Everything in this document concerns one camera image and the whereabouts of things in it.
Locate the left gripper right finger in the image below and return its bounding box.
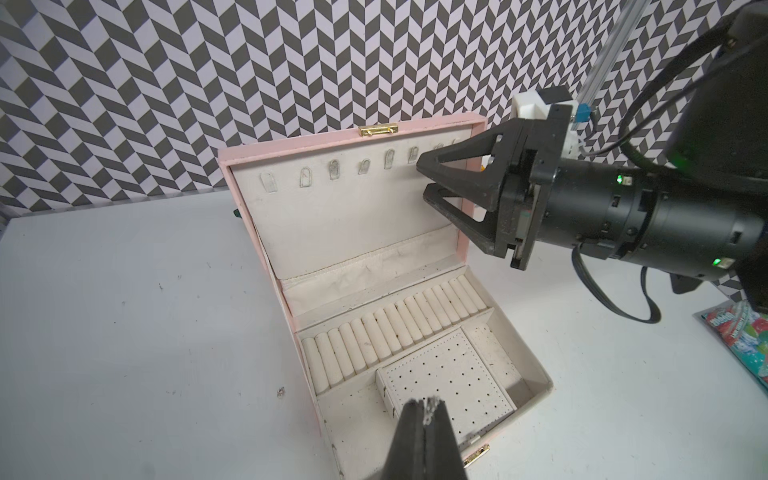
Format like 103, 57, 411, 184
424, 397, 467, 480

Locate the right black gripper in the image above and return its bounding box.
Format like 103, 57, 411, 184
416, 104, 572, 270

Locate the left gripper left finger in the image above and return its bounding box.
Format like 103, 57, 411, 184
380, 400, 425, 480

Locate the pink jewelry box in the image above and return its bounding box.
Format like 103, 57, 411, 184
217, 113, 553, 479

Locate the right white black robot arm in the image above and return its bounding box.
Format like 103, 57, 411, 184
416, 1, 767, 312

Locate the colourful candy bag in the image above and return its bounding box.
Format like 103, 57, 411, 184
694, 300, 767, 389

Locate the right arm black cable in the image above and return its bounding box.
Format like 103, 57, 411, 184
569, 242, 663, 325

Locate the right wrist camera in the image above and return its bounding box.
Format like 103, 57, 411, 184
511, 86, 594, 160

